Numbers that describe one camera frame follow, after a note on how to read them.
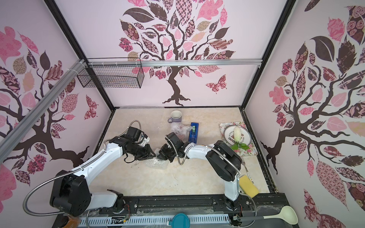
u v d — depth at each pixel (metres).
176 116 1.10
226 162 0.44
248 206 0.74
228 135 1.01
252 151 0.95
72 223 0.65
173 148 0.69
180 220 0.63
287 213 0.71
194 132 0.98
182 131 0.96
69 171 0.44
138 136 0.71
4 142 0.50
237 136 0.97
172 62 0.93
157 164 0.81
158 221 0.70
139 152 0.70
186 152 0.62
